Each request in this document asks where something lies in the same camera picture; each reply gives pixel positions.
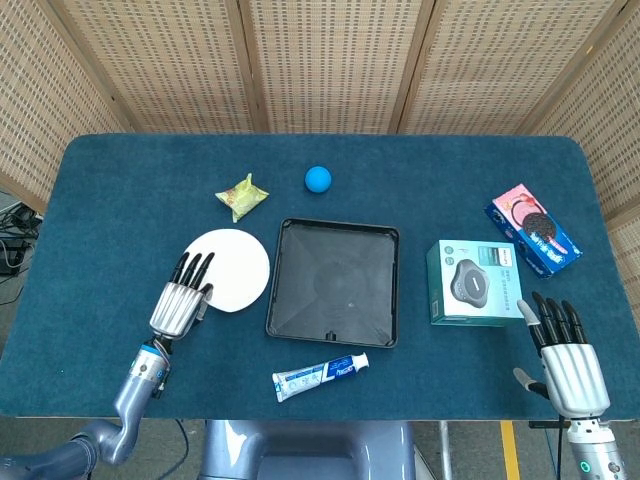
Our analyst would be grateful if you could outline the white blue toothpaste tube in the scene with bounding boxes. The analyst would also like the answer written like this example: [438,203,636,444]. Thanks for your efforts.
[271,351,370,404]

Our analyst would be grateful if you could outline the white round plate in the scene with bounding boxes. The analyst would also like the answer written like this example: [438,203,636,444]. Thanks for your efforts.
[182,228,272,315]

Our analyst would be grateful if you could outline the black cables and adapters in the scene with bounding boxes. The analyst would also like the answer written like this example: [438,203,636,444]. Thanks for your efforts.
[0,189,44,281]

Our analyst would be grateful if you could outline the teal Philips speaker box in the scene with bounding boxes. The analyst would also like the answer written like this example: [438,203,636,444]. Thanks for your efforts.
[425,239,526,328]

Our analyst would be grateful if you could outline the yellow-green snack packet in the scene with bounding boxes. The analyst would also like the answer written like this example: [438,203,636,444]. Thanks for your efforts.
[214,172,270,224]

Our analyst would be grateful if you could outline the metal table leg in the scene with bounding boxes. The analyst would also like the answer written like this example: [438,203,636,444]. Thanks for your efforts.
[435,420,453,480]

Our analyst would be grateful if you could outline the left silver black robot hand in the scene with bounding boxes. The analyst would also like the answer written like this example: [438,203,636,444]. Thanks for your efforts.
[149,251,216,342]

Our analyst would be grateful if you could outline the grey-blue robot torso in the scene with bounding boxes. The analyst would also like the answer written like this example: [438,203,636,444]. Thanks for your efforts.
[198,419,417,480]

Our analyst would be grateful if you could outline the dark blue table cloth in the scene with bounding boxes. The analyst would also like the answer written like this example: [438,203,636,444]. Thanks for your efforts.
[0,131,640,421]

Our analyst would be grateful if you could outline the black square plastic tray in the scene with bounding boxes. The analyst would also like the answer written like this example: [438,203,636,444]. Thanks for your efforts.
[265,216,402,350]

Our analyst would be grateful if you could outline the woven bamboo folding screen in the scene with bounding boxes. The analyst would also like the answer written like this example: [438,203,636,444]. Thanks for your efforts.
[0,0,640,321]

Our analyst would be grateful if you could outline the pink blue cookie box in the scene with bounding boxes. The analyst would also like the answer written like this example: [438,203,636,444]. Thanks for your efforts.
[483,182,584,279]

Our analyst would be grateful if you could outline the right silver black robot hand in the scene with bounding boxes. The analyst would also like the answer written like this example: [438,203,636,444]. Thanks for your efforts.
[513,291,613,418]

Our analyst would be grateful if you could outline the blue ball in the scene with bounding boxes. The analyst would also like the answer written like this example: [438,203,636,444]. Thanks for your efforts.
[304,165,333,194]

